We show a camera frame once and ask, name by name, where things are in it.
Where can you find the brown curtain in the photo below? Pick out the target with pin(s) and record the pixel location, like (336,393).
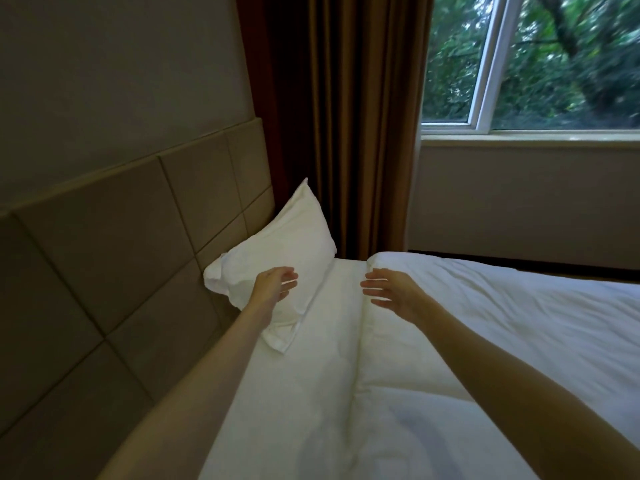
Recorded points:
(340,119)

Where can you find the white pillow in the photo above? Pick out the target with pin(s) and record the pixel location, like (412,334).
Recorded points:
(290,249)

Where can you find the person's left forearm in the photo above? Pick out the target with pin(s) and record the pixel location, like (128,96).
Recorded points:
(200,394)

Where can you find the person's left fingers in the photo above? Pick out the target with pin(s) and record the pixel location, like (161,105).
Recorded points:
(287,282)

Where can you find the white duvet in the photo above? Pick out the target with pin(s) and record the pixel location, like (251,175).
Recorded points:
(525,324)

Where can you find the person's right fingers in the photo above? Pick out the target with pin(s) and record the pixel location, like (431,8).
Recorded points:
(376,288)

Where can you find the person's right hand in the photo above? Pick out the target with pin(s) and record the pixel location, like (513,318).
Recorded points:
(402,294)

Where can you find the white bed sheet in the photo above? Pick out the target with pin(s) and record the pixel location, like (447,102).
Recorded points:
(300,394)

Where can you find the white framed window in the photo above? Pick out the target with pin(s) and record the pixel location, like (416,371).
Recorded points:
(495,64)

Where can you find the beige window sill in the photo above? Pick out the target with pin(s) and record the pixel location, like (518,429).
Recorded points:
(530,138)

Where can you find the person's left hand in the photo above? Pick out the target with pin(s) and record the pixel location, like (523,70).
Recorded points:
(267,289)

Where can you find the person's right forearm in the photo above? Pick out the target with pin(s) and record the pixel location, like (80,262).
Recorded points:
(515,389)

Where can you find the beige padded headboard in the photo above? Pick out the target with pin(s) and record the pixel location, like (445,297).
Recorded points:
(110,274)

